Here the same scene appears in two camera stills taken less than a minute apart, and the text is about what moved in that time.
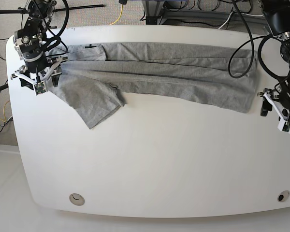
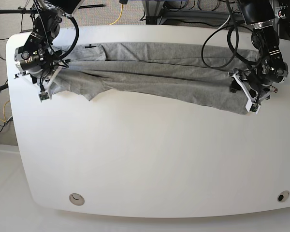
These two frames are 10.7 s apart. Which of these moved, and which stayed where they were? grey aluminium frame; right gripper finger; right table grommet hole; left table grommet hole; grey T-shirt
Moved: grey T-shirt; right gripper finger
Stayed: left table grommet hole; right table grommet hole; grey aluminium frame
